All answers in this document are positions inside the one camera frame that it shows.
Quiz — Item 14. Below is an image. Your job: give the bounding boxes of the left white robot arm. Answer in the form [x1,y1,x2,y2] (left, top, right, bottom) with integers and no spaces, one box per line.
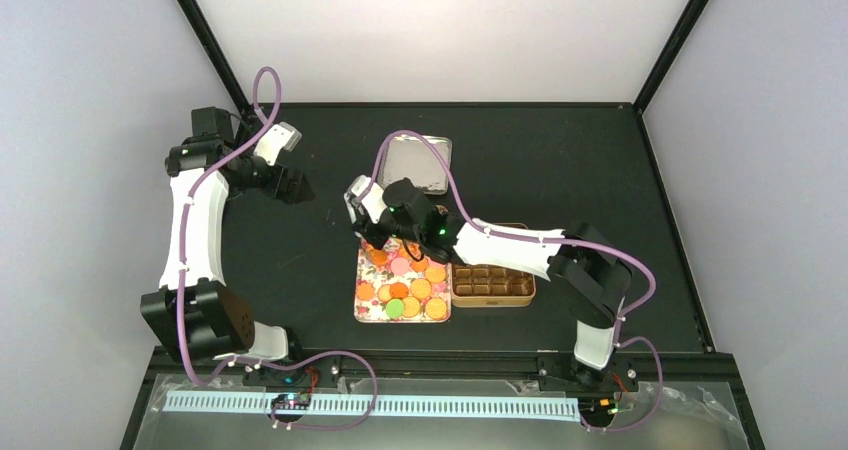
[140,107,314,362]

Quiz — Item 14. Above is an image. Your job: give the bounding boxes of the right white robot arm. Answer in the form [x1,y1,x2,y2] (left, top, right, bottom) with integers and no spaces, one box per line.
[343,175,632,390]

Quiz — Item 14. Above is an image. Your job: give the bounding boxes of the floral cookie tray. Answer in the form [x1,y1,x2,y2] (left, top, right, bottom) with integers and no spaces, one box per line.
[353,238,452,324]

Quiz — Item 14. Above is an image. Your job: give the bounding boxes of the green sandwich cookie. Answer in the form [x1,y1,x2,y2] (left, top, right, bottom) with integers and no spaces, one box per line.
[385,299,405,320]

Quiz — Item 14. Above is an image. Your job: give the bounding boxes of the silver tin lid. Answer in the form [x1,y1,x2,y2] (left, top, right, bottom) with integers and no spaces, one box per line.
[377,135,452,195]

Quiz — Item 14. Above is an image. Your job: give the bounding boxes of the gold cookie tin box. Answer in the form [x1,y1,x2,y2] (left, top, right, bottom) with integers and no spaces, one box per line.
[449,264,537,308]

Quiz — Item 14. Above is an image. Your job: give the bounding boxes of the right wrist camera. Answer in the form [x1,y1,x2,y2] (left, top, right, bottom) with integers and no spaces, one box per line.
[343,175,387,224]

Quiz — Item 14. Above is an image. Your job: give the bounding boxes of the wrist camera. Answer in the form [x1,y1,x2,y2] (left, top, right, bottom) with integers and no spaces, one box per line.
[343,175,387,224]
[253,122,302,166]

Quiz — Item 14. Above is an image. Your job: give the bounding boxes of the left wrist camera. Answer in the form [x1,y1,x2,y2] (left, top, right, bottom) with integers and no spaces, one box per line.
[253,122,302,166]

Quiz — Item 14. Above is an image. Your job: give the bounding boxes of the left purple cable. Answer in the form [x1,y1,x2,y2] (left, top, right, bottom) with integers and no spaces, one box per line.
[175,66,380,435]

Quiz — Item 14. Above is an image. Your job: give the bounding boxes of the white slotted cable duct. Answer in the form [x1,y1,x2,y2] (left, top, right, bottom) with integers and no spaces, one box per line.
[161,390,580,423]

